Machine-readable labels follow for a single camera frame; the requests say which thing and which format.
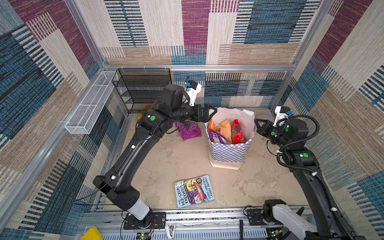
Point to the red fruit jelly bag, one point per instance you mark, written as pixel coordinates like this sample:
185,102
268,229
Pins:
237,133

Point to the colourful treehouse book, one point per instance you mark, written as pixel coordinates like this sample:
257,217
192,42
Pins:
194,192

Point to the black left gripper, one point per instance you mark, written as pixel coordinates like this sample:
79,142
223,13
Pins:
204,118

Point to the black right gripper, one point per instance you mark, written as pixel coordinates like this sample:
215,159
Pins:
262,129

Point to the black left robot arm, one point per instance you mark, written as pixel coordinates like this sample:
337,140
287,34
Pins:
174,106

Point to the black mesh shelf rack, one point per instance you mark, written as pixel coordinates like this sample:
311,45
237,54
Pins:
140,88

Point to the purple grape jelly bag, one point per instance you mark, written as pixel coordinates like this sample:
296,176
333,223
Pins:
189,130

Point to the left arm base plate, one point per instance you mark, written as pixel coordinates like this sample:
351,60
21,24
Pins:
153,220

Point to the white wire wall basket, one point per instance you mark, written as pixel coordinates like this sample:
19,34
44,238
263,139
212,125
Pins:
87,112

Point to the purple berry snack bag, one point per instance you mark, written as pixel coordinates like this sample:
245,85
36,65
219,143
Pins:
217,138

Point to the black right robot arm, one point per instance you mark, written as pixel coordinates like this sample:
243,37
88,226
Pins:
290,134

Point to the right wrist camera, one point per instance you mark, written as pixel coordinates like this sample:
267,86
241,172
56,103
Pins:
282,114

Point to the blue checkered paper bag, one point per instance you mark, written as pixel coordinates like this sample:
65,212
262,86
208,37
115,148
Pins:
231,156

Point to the orange potato chip bag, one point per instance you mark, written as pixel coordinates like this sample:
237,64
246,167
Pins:
225,129

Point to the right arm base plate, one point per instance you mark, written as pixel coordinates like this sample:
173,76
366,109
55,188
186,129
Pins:
255,218

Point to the yellow object at bottom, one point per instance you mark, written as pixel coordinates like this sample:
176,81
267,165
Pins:
92,234

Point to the yellow snack pack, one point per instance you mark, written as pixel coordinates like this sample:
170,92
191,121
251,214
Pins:
145,109

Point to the aluminium front rail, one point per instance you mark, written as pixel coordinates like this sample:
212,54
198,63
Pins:
192,224

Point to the orange corn chip bag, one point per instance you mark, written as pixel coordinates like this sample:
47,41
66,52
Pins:
211,126

